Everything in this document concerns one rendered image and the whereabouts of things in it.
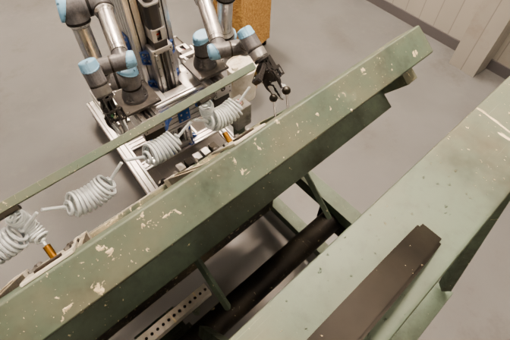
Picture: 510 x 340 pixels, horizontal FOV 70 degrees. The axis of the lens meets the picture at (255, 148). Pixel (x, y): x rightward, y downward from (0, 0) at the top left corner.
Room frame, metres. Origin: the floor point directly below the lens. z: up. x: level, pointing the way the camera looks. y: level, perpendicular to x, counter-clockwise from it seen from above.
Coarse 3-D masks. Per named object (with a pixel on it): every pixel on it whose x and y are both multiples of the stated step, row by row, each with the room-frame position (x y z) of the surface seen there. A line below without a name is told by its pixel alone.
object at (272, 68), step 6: (258, 60) 1.30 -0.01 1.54; (264, 60) 1.31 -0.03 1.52; (270, 60) 1.33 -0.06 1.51; (270, 66) 1.30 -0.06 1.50; (276, 66) 1.30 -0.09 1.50; (270, 72) 1.25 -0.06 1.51; (276, 72) 1.28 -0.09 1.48; (282, 72) 1.29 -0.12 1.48; (264, 78) 1.26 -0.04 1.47; (270, 78) 1.24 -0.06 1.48
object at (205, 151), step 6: (210, 144) 1.42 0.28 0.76; (216, 144) 1.42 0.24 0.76; (204, 150) 1.37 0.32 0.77; (210, 150) 1.40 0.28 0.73; (192, 156) 1.33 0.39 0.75; (198, 156) 1.32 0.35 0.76; (204, 156) 1.34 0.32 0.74; (180, 162) 1.27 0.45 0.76; (186, 162) 1.28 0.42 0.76; (192, 162) 1.28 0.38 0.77; (180, 168) 1.23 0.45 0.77; (186, 168) 1.24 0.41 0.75; (162, 180) 1.13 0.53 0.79
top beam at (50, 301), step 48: (384, 48) 0.90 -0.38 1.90; (336, 96) 0.71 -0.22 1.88; (240, 144) 0.53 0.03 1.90; (288, 144) 0.56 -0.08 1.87; (192, 192) 0.40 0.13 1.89; (240, 192) 0.43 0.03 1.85; (96, 240) 0.28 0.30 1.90; (144, 240) 0.30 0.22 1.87; (48, 288) 0.19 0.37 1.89; (96, 288) 0.20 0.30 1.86; (0, 336) 0.12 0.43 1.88; (48, 336) 0.12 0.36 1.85
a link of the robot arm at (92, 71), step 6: (84, 60) 1.15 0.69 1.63; (90, 60) 1.13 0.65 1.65; (96, 60) 1.16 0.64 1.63; (78, 66) 1.12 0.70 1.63; (84, 66) 1.11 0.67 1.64; (90, 66) 1.12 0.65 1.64; (96, 66) 1.13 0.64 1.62; (84, 72) 1.10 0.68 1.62; (90, 72) 1.10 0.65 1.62; (96, 72) 1.11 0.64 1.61; (102, 72) 1.14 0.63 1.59; (90, 78) 1.09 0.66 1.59; (96, 78) 1.10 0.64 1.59; (102, 78) 1.11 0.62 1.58; (90, 84) 1.08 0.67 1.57; (96, 84) 1.08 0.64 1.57; (102, 84) 1.09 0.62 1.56
